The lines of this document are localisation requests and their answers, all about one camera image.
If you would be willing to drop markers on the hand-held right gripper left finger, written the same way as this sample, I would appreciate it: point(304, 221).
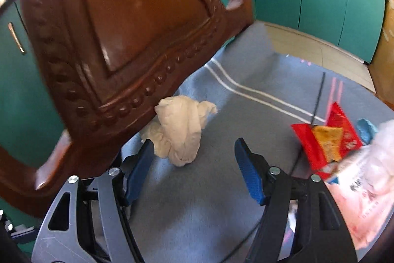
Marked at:
point(138, 170)

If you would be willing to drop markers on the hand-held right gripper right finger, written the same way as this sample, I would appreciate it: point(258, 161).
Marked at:
point(249, 170)

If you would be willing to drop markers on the white tissue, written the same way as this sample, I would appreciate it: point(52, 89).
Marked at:
point(181, 127)

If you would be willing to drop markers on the red snack packet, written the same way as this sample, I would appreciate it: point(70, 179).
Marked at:
point(311, 146)

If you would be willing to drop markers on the pink plastic bag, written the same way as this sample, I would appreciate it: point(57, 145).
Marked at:
point(363, 198)

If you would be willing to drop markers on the light blue face mask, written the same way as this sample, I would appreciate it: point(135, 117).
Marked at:
point(366, 129)

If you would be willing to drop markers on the blue striped seat cushion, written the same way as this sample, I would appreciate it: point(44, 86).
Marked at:
point(200, 204)

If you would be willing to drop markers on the carved wooden chair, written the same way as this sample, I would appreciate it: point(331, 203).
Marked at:
point(123, 19)

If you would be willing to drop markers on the wood framed glass sliding door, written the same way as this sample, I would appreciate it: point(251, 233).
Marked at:
point(384, 65)

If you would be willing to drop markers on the teal base cabinets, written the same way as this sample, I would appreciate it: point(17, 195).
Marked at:
point(323, 4)

